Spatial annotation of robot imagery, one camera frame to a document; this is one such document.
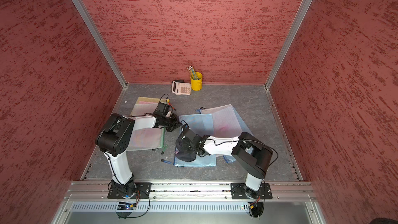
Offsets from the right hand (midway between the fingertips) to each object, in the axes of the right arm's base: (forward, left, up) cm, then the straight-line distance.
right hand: (186, 148), depth 88 cm
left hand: (+15, +3, 0) cm, 15 cm away
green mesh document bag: (+6, +25, +2) cm, 26 cm away
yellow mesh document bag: (+38, +31, 0) cm, 49 cm away
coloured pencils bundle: (+51, -3, +14) cm, 53 cm away
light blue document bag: (+16, -10, -1) cm, 19 cm away
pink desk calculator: (+48, +8, +1) cm, 49 cm away
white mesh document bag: (+18, -25, -2) cm, 31 cm away
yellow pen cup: (+47, -6, +5) cm, 48 cm away
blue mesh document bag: (-6, -26, -1) cm, 27 cm away
